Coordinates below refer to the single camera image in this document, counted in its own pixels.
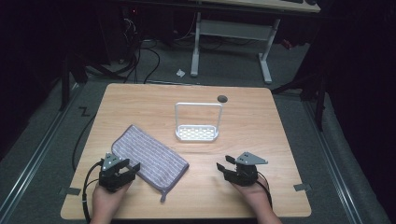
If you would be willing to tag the grey tape piece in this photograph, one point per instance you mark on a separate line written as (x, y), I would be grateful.
(302, 187)
(71, 191)

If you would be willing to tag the white-legged desk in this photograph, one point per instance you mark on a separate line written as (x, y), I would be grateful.
(230, 29)

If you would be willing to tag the person's left hand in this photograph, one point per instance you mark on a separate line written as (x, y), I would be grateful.
(107, 200)

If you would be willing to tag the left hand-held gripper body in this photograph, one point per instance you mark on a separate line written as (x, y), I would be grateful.
(109, 179)

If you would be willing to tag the black metal stand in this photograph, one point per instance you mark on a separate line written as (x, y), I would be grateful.
(317, 93)
(67, 81)

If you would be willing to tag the black round table grommet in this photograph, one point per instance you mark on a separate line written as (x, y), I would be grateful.
(222, 99)

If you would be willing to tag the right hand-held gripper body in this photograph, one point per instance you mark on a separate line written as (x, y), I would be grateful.
(246, 172)

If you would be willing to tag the white paper scrap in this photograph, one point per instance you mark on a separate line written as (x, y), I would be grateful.
(180, 73)

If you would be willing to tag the metal floor rail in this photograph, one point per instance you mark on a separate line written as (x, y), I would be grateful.
(333, 161)
(34, 155)

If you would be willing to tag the grey striped cloth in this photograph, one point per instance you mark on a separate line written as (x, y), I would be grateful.
(149, 155)

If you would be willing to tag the person's right hand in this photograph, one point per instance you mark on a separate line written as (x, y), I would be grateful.
(253, 196)

